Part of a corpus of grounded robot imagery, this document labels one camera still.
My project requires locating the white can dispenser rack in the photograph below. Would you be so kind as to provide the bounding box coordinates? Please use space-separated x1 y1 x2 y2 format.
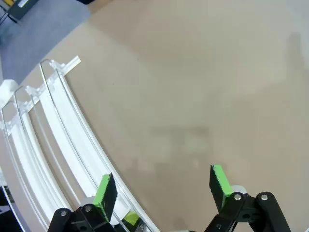
0 56 160 232

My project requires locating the white cloth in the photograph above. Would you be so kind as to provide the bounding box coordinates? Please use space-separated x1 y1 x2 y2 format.
0 79 19 110

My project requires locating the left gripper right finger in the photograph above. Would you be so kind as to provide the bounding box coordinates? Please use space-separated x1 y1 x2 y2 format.
204 165 292 232

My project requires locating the dark equipment box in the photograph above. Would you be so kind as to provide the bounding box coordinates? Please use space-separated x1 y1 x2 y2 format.
0 0 39 25

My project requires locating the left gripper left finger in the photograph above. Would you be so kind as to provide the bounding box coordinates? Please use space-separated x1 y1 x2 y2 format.
47 173 119 232

